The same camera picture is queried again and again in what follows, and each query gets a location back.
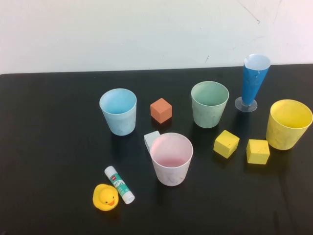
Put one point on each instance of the pink plastic cup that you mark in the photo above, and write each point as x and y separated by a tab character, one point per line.
171	173

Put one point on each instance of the blue cone glass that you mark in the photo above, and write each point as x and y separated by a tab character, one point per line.
252	83

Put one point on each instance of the green plastic cup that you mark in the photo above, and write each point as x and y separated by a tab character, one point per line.
207	117

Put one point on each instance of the white green glue stick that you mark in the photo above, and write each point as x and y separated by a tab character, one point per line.
118	183

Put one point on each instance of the yellow foam cube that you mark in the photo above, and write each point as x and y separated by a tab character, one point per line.
258	153
226	144

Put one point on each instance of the white foam cube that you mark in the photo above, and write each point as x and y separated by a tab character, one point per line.
149	139

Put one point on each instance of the yellow rubber duck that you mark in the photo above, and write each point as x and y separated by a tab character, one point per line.
105	197

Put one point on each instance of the yellow plastic cup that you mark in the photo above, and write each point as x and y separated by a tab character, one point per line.
281	137

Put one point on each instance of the orange foam cube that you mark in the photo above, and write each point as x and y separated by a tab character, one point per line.
160	111

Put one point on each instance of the clear round plastic stand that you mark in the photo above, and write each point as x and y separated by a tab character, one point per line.
238	104

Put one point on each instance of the light blue plastic cup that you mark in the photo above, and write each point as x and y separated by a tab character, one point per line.
119	122

